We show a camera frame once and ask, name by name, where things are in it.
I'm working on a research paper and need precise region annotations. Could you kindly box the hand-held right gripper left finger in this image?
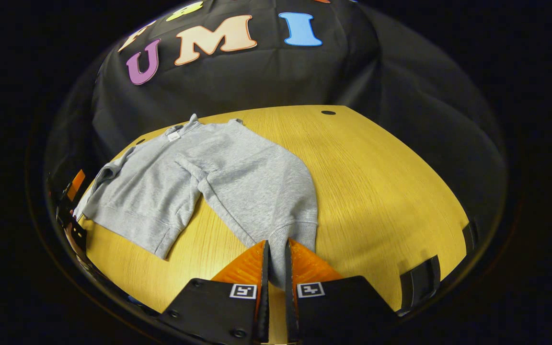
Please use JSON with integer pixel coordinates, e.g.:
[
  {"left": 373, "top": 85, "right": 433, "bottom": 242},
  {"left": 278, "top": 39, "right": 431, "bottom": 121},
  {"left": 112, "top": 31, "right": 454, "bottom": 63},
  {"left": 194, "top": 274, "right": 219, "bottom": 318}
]
[{"left": 158, "top": 240, "right": 271, "bottom": 345}]

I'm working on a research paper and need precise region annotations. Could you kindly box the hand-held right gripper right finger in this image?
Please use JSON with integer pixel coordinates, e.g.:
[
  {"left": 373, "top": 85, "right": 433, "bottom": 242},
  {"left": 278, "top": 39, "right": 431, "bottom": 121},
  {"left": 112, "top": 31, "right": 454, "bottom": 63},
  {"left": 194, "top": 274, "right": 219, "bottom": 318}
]
[{"left": 284, "top": 238, "right": 399, "bottom": 345}]

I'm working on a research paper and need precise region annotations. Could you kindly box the grey sweatshirt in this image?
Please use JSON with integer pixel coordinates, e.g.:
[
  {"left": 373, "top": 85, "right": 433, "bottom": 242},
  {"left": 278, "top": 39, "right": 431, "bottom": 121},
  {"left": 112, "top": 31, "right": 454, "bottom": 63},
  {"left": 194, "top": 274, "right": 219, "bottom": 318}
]
[{"left": 74, "top": 114, "right": 319, "bottom": 290}]

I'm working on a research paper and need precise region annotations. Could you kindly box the black backdrop cloth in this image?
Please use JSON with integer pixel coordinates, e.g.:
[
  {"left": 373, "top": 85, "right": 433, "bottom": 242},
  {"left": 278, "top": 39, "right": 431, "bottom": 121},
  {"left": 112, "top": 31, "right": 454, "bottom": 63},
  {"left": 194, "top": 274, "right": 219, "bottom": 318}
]
[{"left": 46, "top": 0, "right": 509, "bottom": 230}]

